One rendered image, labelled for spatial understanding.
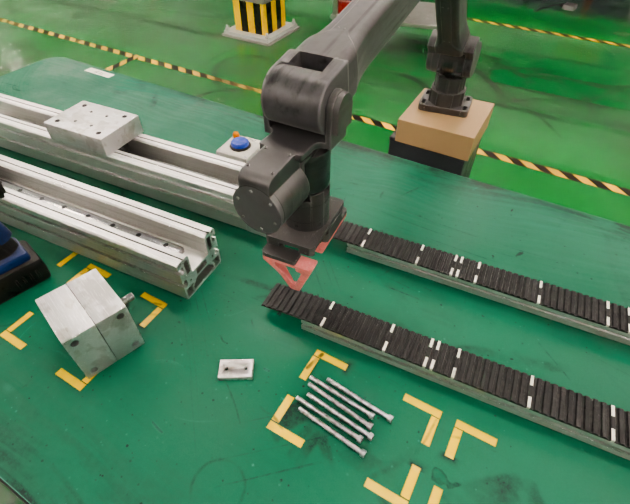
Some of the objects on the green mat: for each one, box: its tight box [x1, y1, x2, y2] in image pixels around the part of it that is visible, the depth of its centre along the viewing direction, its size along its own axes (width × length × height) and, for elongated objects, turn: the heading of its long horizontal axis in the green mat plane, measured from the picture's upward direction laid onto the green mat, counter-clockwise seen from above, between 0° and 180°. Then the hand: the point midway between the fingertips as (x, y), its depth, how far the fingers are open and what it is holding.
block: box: [35, 269, 145, 379], centre depth 65 cm, size 10×11×10 cm
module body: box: [0, 91, 247, 230], centre depth 97 cm, size 80×10×8 cm, turn 65°
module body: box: [0, 150, 221, 299], centre depth 85 cm, size 80×10×8 cm, turn 65°
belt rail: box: [346, 243, 630, 352], centre depth 67 cm, size 96×4×3 cm, turn 65°
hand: (307, 265), depth 61 cm, fingers open, 8 cm apart
